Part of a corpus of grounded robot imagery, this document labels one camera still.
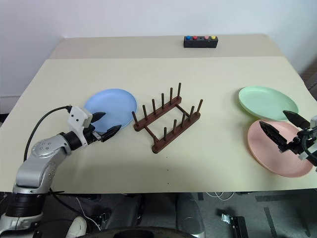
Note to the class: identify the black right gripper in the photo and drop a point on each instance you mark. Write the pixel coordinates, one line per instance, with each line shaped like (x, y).
(297, 144)

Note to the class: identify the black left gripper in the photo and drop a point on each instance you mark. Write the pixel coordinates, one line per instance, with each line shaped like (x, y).
(92, 135)

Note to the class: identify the blue plastic plate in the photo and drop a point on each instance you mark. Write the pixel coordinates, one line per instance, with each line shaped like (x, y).
(114, 104)

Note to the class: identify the green plastic plate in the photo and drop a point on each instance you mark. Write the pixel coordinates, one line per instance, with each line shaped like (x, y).
(265, 101)

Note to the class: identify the pink plastic plate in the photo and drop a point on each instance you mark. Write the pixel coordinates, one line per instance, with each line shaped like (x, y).
(272, 158)

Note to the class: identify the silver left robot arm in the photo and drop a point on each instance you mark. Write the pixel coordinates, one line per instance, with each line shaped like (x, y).
(42, 148)

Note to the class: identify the dark wooden dish rack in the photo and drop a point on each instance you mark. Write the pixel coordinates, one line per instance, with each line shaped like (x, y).
(158, 114)

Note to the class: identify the white shoe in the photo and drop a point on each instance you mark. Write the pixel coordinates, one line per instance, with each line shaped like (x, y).
(76, 226)

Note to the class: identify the black button box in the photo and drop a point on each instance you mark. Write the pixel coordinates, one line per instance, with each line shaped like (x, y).
(200, 44)

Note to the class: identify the dark grey rounded shape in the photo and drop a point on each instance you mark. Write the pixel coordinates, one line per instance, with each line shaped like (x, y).
(189, 213)

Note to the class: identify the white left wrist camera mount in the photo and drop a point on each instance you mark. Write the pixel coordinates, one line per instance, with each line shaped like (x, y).
(76, 116)

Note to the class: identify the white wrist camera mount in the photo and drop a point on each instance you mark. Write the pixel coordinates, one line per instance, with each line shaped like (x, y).
(313, 124)
(76, 116)

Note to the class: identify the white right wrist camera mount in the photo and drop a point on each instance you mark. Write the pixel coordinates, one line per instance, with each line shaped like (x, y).
(313, 124)

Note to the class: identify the black metal caster bracket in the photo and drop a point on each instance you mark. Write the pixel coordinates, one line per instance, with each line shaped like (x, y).
(232, 220)

